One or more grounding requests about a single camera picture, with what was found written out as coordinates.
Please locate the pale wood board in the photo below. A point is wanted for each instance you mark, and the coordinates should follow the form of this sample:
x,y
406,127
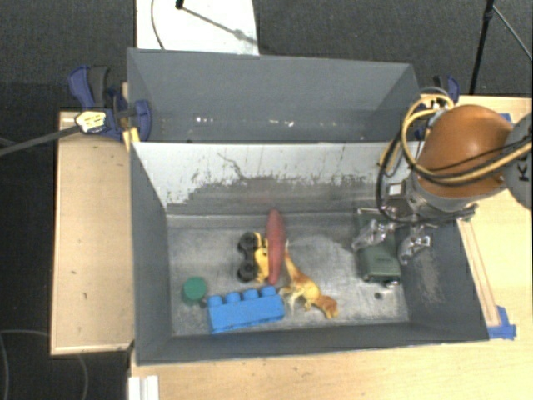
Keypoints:
x,y
93,240

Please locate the dark green flat block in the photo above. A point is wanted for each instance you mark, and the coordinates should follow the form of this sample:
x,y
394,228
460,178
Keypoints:
x,y
381,263

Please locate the blue toy building brick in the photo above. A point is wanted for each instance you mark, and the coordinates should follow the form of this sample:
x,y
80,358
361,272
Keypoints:
x,y
245,311

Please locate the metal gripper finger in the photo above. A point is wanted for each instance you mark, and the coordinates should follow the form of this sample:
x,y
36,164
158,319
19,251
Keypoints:
x,y
372,233
413,243

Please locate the yellow toy giraffe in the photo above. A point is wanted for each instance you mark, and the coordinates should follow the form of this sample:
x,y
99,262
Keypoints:
x,y
306,286

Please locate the red-brown flat block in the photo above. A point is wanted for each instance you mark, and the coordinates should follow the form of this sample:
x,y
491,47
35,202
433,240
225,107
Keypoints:
x,y
275,240

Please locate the yellow toy truck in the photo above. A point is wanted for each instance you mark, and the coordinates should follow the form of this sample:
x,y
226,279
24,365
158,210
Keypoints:
x,y
257,261

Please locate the grey metal bin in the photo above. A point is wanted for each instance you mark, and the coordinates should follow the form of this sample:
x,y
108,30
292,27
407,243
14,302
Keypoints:
x,y
250,98

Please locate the green cylinder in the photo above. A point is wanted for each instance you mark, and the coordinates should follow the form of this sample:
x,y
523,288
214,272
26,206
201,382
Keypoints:
x,y
194,290

